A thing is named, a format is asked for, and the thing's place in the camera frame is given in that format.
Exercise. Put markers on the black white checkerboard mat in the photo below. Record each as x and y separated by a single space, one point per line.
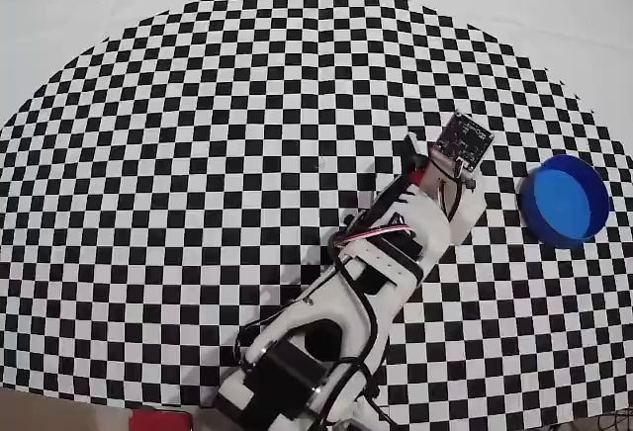
148 154

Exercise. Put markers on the red flat box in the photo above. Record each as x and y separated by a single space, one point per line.
160 421

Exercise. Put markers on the blue round box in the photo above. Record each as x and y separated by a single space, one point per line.
564 194

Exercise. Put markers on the small red knob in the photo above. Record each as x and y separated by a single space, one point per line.
420 174

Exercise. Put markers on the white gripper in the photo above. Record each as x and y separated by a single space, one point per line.
411 150

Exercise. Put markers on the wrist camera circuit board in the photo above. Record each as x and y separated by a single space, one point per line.
462 139

